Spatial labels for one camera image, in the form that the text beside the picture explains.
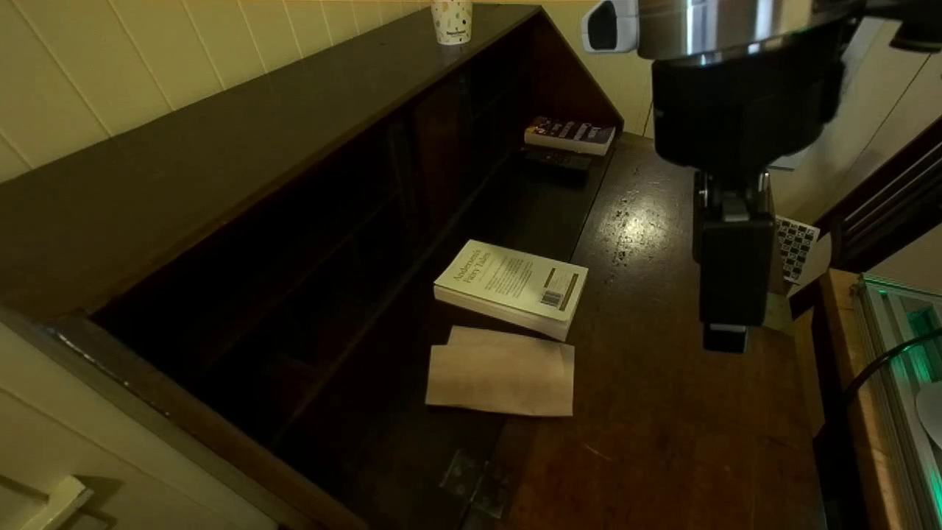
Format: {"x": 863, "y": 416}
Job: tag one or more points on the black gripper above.
{"x": 745, "y": 108}

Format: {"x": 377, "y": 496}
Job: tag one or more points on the light wooden side table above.
{"x": 844, "y": 393}

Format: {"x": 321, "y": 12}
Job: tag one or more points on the white cabinet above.
{"x": 98, "y": 461}

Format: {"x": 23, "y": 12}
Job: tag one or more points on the white dotted paper cup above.
{"x": 451, "y": 22}

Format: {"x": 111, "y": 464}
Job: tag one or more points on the dark wooden secretary desk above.
{"x": 195, "y": 195}

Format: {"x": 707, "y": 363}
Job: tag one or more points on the white perforated plastic seat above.
{"x": 798, "y": 248}

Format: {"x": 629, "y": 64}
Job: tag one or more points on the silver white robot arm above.
{"x": 707, "y": 25}

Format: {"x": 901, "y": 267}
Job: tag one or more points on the metal desk hinge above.
{"x": 476, "y": 483}

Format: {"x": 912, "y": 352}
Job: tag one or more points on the small paper note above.
{"x": 781, "y": 314}

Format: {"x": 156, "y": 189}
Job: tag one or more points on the green lit aluminium frame device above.
{"x": 909, "y": 371}

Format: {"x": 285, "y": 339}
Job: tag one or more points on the dark hardcover book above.
{"x": 572, "y": 134}

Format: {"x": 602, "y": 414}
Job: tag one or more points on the white paperback book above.
{"x": 511, "y": 284}

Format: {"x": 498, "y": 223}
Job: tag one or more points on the dark wooden slatted frame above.
{"x": 887, "y": 209}

